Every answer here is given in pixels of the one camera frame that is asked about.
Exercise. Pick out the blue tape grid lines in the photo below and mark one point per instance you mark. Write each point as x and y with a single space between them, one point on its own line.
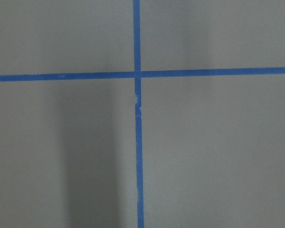
137 74

